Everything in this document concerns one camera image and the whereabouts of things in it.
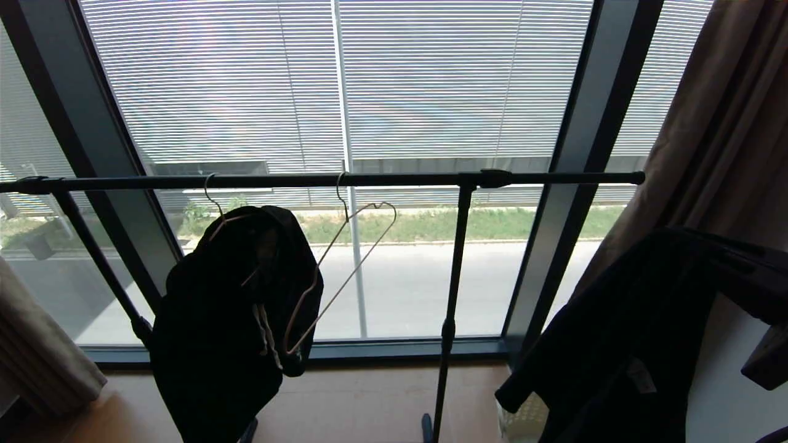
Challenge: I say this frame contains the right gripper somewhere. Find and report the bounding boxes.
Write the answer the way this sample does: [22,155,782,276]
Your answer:
[708,237,788,327]

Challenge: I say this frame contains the black garment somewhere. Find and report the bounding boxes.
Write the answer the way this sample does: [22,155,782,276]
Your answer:
[496,226,746,443]

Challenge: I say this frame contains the pink clothes hanger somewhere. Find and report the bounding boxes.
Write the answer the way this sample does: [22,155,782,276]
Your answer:
[283,172,398,356]
[203,174,262,287]

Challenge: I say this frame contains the black shorts with white cords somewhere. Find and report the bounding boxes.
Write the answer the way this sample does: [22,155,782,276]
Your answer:
[151,205,324,443]

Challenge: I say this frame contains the white laundry basket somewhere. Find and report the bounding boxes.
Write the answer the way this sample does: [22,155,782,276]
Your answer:
[497,394,549,443]

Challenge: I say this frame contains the black clothes rack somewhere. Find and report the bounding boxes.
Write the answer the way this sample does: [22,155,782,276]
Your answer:
[0,169,646,443]

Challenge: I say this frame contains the brown curtain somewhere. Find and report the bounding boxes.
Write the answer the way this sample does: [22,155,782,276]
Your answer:
[573,0,788,296]
[0,255,108,419]

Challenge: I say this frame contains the window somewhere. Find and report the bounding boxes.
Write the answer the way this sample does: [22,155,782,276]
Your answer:
[0,0,715,364]

